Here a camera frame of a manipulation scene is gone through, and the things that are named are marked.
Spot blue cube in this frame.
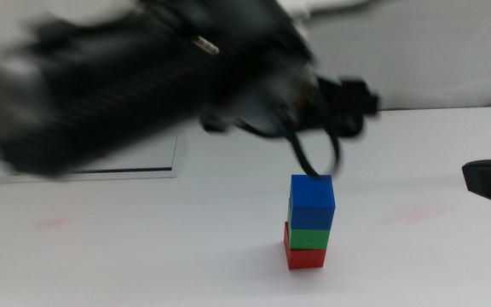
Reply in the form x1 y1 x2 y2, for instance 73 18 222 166
287 173 337 232

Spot green cube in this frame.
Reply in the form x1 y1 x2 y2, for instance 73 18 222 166
286 200 332 251

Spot red cube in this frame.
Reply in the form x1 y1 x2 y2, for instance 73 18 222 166
283 221 328 271

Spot white backdrop curtain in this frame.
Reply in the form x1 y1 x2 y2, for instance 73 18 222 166
0 0 491 125

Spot thin black cable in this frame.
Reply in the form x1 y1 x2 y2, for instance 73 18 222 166
282 122 343 179

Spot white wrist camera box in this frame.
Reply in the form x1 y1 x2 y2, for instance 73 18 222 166
278 0 360 19

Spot silver table cable hatch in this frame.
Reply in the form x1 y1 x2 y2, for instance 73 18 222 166
0 130 188 184

